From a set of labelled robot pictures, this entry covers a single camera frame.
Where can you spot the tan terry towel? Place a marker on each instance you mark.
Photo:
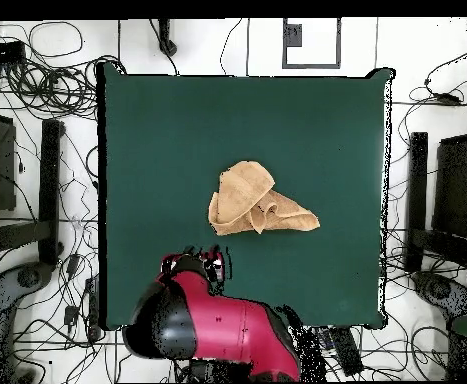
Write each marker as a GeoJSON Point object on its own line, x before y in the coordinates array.
{"type": "Point", "coordinates": [241, 192]}

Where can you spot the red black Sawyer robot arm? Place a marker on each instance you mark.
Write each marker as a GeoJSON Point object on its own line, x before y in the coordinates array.
{"type": "Point", "coordinates": [225, 320]}

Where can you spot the dark green table cloth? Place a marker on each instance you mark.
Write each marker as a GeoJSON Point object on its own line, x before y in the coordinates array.
{"type": "Point", "coordinates": [177, 140]}

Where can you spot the black power strip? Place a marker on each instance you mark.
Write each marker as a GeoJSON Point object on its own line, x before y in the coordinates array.
{"type": "Point", "coordinates": [345, 352]}
{"type": "Point", "coordinates": [93, 308]}

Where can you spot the black power adapter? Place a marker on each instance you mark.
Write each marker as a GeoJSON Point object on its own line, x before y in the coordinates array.
{"type": "Point", "coordinates": [73, 264]}
{"type": "Point", "coordinates": [445, 98]}
{"type": "Point", "coordinates": [71, 315]}

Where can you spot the dark grey square plate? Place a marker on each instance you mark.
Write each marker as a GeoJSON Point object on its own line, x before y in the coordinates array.
{"type": "Point", "coordinates": [293, 36]}

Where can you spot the black box device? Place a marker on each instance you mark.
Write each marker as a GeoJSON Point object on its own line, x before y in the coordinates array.
{"type": "Point", "coordinates": [1, 52]}

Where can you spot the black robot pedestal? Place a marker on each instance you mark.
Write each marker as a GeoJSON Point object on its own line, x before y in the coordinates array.
{"type": "Point", "coordinates": [217, 372]}

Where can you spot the black metal stand frame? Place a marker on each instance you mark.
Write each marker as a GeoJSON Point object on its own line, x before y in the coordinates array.
{"type": "Point", "coordinates": [417, 192]}
{"type": "Point", "coordinates": [49, 192]}

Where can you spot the grey pedestal leg with caster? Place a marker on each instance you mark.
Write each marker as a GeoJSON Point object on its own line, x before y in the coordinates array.
{"type": "Point", "coordinates": [5, 296]}
{"type": "Point", "coordinates": [445, 292]}

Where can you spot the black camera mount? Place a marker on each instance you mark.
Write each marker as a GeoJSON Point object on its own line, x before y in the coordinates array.
{"type": "Point", "coordinates": [167, 46]}

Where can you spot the grey square frame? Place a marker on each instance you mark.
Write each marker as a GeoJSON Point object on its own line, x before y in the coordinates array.
{"type": "Point", "coordinates": [312, 66]}

